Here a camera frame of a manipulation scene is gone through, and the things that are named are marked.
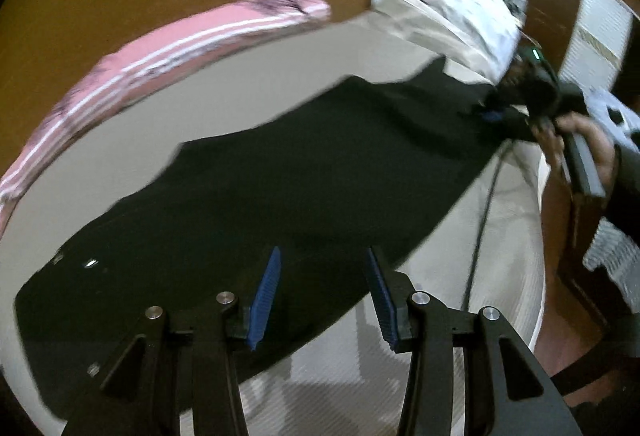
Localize white patterned cloth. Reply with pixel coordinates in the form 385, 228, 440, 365
402, 0, 524, 81

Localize black cable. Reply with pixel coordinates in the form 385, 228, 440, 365
461, 140, 507, 317

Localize person's right hand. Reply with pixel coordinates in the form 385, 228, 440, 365
531, 112, 620, 191

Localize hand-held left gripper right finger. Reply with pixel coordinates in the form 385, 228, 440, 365
366, 246, 584, 436

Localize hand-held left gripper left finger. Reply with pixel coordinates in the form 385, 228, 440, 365
62, 245, 282, 436

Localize white knitted cloth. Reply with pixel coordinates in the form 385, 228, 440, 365
581, 220, 640, 299

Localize black pants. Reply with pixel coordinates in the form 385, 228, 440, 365
14, 56, 538, 422

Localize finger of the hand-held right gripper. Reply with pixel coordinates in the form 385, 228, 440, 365
462, 88, 531, 127

